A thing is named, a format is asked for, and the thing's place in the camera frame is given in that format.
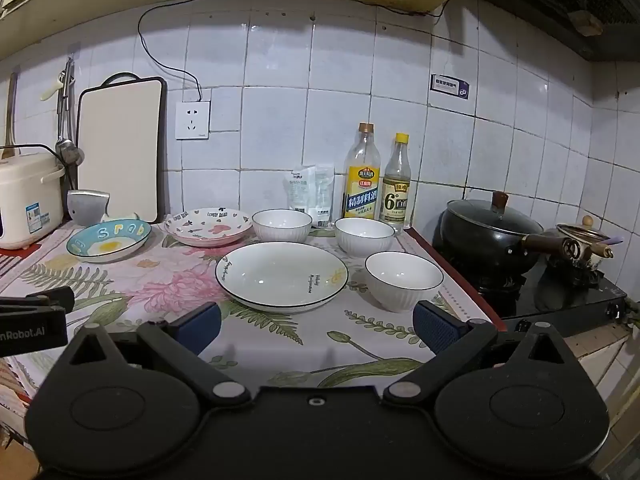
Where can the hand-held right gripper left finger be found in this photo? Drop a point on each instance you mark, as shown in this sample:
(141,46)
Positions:
(200,327)

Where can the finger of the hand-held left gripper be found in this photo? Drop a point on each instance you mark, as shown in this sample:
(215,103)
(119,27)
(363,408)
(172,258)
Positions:
(50,299)

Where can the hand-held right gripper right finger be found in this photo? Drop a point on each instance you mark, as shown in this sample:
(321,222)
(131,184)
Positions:
(435,327)

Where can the white ribbed bowl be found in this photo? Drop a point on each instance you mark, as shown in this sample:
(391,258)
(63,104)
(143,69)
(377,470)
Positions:
(281,225)
(364,237)
(402,280)

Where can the blue egg-print plate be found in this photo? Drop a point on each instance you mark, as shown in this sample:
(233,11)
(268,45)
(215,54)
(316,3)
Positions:
(107,242)

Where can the large white plate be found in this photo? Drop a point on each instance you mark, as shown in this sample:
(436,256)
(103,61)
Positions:
(282,275)

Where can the pink floral plate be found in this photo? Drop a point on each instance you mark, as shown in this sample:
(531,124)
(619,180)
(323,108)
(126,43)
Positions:
(207,227)

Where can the steel cleaver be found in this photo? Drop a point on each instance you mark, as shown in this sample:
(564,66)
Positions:
(87,207)

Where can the floral tablecloth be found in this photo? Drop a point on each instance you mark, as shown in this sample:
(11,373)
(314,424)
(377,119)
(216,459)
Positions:
(300,340)

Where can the black lidded pot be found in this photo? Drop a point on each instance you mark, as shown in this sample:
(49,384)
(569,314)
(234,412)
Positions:
(485,240)

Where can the white rice cooker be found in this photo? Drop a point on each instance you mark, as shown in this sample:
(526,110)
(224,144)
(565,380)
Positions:
(25,200)

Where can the black gas stove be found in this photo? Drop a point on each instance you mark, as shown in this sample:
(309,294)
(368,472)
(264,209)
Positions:
(550,295)

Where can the clear vinegar bottle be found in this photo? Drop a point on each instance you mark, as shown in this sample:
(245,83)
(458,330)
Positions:
(397,190)

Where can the steel ladle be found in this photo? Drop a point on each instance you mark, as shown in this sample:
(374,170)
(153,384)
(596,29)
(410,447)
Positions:
(67,145)

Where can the yellow-label cooking wine bottle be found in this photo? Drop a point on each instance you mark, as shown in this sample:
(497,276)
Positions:
(363,180)

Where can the white cutting board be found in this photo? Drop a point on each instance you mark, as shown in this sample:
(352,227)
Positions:
(120,145)

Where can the wooden spatula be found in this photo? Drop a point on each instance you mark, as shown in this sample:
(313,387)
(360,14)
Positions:
(10,120)

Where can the dark range hood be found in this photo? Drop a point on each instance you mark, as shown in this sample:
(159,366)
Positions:
(560,0)

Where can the white wall socket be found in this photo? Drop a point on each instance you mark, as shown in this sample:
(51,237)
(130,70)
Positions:
(192,120)

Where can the blue wall sticker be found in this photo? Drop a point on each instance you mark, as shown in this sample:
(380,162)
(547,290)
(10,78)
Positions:
(450,86)

